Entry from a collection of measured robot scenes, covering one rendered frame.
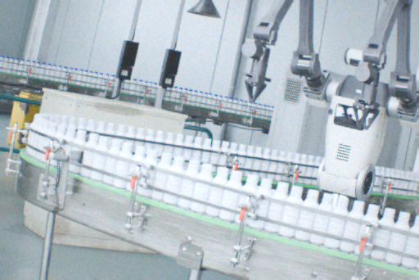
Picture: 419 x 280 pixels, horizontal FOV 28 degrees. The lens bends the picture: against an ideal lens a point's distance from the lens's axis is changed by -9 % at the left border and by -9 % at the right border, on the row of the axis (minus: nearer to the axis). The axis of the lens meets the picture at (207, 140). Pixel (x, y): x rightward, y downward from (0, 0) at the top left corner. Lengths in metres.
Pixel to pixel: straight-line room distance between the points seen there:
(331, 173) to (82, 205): 0.97
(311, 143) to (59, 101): 3.04
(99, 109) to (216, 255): 4.02
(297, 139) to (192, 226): 5.90
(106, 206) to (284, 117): 5.92
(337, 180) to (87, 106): 3.67
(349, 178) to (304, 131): 5.49
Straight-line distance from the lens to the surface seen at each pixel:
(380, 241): 2.76
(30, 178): 3.61
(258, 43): 3.13
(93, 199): 3.33
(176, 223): 3.10
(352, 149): 3.45
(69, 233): 6.99
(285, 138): 9.04
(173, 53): 9.36
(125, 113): 7.05
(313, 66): 3.49
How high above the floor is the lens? 1.40
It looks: 3 degrees down
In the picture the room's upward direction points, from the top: 12 degrees clockwise
